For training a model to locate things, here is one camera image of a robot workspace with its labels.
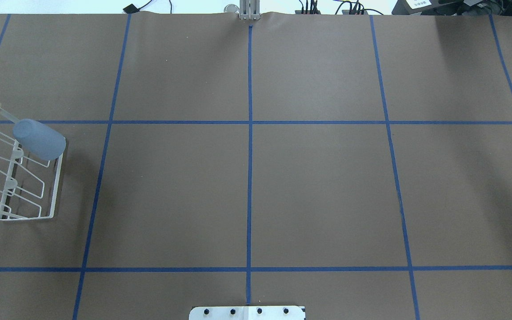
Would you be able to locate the aluminium frame post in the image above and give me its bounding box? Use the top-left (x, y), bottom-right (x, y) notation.
top-left (238, 0), bottom-right (261, 21)

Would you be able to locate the white wire cup holder rack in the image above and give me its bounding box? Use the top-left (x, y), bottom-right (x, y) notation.
top-left (0, 103), bottom-right (68, 221)

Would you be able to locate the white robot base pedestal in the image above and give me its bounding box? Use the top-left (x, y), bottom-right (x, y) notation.
top-left (188, 305), bottom-right (306, 320)

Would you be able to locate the light blue plastic cup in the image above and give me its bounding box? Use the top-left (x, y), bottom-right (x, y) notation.
top-left (12, 118), bottom-right (67, 161)

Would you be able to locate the silver round metal can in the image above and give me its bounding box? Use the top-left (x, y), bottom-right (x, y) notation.
top-left (223, 4), bottom-right (240, 14)

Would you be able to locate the small black box device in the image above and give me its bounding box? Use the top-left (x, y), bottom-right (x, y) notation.
top-left (123, 4), bottom-right (140, 14)

